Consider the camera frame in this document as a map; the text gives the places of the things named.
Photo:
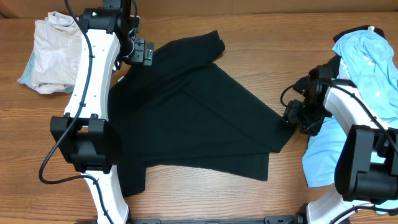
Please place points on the light blue folded garment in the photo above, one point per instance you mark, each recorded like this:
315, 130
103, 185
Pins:
26, 79

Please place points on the beige folded trousers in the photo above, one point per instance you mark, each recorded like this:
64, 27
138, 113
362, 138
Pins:
57, 51

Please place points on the black t-shirt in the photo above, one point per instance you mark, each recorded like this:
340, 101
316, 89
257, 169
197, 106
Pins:
184, 110

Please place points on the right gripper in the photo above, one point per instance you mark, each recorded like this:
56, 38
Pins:
292, 116

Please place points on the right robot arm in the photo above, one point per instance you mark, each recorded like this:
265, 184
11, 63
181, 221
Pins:
366, 171

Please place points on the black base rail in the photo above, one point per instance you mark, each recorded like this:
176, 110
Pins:
211, 221

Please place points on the light blue t-shirt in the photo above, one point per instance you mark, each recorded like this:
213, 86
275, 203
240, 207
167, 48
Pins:
367, 60

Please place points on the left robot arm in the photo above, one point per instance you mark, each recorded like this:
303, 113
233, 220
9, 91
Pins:
83, 134

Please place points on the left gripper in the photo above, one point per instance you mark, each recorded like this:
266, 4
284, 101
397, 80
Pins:
138, 58

